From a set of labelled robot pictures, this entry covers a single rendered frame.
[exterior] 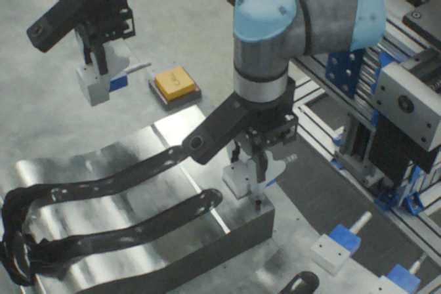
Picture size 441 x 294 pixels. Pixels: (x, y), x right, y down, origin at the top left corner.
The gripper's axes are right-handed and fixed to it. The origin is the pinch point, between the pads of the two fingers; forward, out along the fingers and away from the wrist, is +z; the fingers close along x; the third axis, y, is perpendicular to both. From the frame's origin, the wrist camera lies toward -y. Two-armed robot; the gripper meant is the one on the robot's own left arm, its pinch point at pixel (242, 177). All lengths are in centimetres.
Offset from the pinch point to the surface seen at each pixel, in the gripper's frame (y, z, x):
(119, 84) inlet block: -8.8, -2.4, 27.0
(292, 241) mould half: 2.2, 5.0, -11.7
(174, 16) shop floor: 57, 90, 140
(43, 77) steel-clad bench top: -17, 10, 49
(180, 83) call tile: 4.5, 6.8, 30.1
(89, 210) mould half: -24.0, -0.3, 6.5
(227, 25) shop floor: 73, 90, 124
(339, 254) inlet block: 6.1, 2.8, -18.3
